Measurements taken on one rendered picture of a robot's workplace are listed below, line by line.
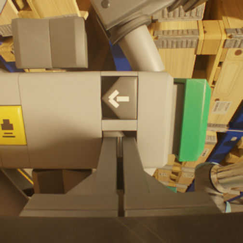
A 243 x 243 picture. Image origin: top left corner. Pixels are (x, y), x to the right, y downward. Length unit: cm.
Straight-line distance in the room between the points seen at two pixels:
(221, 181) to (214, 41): 69
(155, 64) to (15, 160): 16
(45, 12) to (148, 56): 92
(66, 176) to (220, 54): 96
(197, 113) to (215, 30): 86
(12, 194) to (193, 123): 21
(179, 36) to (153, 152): 83
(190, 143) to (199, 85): 6
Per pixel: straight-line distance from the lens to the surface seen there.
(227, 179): 101
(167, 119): 16
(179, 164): 239
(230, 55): 106
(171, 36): 96
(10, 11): 116
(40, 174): 19
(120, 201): 20
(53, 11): 102
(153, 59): 16
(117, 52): 111
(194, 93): 17
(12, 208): 25
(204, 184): 108
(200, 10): 91
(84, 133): 16
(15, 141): 18
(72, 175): 19
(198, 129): 18
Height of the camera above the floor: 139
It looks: 14 degrees down
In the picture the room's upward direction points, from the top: 94 degrees clockwise
